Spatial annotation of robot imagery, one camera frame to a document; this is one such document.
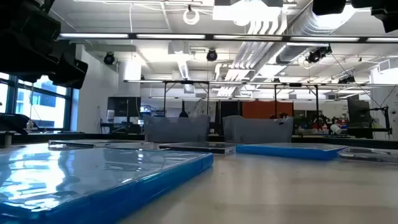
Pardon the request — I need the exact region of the grey translucent plastic bin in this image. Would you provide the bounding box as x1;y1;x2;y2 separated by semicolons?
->
222;115;294;144
143;114;211;143

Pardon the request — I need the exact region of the black jewel case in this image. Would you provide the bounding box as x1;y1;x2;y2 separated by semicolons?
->
338;147;398;165
157;142;236;156
48;139;156;151

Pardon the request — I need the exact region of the silver ribbed ventilation duct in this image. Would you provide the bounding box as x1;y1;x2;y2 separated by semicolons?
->
275;0;358;65

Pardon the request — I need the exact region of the black slanted bar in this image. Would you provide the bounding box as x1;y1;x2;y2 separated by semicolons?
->
0;113;40;136

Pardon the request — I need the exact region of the large window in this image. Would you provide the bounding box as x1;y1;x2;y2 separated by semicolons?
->
0;73;74;131

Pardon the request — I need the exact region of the black metal table frame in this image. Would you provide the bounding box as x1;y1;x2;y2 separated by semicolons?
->
0;132;398;150

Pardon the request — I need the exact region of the distant ceiling light strip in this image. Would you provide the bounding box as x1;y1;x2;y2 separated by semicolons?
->
124;79;398;88

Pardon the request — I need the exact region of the white ceiling pipe bundle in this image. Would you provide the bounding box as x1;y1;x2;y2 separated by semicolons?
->
217;6;289;97

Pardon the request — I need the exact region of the long overhead light bar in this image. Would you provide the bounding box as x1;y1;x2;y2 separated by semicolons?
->
57;32;398;44

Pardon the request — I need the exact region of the blue jewel case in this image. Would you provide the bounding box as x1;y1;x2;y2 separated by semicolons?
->
0;146;215;224
235;142;348;161

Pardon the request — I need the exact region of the black metal rig frame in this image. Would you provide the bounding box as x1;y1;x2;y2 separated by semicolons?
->
163;80;211;118
273;82;320;119

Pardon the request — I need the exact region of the black monitor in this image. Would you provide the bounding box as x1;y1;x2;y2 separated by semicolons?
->
107;96;142;124
347;95;373;125

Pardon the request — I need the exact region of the white cable coil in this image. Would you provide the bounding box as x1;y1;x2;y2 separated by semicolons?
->
182;7;200;26

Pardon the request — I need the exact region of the orange wall panel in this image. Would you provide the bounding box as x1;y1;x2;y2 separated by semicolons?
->
242;100;294;119

